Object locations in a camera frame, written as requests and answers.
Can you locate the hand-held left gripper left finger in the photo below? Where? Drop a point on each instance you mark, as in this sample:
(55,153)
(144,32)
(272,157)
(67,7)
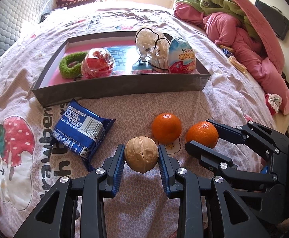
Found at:
(118,171)

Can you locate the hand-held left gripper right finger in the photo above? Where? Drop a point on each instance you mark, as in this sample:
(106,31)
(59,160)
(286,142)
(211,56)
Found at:
(164,173)

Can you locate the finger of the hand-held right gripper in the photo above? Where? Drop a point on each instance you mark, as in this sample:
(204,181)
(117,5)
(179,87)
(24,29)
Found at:
(204,155)
(227,132)

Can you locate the orange mandarin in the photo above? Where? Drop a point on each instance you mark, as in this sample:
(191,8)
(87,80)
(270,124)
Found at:
(202,133)
(166,127)

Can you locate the brown walnut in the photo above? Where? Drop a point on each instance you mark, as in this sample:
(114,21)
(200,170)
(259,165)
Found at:
(140,155)

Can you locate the grey cardboard box pink inside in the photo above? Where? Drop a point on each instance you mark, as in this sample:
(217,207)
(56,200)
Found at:
(119,86)

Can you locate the egg-shaped toy packet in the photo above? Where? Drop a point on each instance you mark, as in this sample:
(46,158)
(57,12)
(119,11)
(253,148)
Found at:
(181,59)

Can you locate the red snack clear packet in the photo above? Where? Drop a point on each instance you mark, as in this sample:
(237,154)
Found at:
(97,64)

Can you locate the floral scrunchie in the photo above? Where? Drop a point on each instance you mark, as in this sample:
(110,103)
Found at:
(273,103)

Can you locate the blue snack packet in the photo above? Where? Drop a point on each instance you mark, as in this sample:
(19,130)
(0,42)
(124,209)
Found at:
(80,129)

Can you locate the yellow corn snack packet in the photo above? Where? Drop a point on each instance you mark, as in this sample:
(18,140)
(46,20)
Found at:
(238,65)

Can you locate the small blue candy packet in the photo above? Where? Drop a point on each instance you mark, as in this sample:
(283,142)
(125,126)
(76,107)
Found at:
(228,52)

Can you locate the yellow wafer packet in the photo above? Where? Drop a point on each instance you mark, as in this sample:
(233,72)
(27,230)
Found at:
(226,46)

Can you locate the pink fleece blanket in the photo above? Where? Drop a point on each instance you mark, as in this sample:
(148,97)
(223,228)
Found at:
(233,29)

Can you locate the green fuzzy scrunchie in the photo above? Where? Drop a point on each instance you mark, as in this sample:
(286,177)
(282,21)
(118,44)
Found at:
(67,70)

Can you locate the pink cushion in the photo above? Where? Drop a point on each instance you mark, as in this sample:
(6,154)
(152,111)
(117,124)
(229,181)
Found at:
(256,19)

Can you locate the green garment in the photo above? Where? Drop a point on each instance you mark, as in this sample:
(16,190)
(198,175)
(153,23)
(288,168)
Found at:
(216,2)

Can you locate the dark patterned folded blanket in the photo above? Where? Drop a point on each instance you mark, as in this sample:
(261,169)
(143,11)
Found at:
(80,1)

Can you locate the grey quilted headboard cover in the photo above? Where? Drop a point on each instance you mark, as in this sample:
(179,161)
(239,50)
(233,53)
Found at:
(10,22)

